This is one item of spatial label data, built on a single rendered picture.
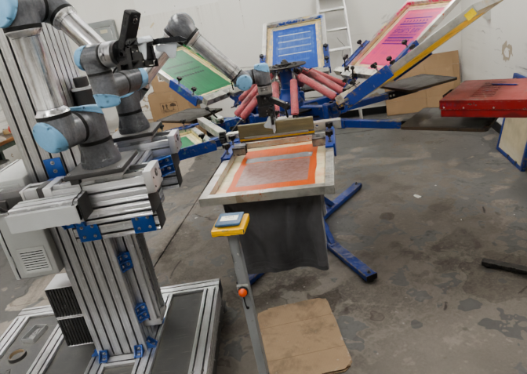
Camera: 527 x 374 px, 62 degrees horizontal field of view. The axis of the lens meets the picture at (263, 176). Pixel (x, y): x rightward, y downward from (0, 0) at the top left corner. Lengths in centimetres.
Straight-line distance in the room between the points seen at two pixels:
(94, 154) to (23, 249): 66
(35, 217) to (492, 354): 209
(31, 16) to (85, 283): 121
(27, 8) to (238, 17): 506
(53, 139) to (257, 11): 511
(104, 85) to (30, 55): 29
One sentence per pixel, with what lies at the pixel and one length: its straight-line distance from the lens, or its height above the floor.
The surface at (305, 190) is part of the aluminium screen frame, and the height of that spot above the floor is 98.
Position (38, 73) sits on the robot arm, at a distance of 165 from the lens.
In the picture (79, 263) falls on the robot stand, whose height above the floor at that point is 77.
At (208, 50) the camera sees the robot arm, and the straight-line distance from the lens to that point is 215.
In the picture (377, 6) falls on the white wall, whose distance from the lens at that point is 644.
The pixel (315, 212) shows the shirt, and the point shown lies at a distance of 198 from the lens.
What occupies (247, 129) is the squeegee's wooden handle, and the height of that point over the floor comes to 111.
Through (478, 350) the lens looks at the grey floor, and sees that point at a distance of 252.
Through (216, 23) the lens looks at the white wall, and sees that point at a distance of 660.
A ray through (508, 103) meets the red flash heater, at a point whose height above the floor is 109.
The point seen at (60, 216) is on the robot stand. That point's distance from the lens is 176.
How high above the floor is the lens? 171
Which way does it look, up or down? 21 degrees down
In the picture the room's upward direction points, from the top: 11 degrees counter-clockwise
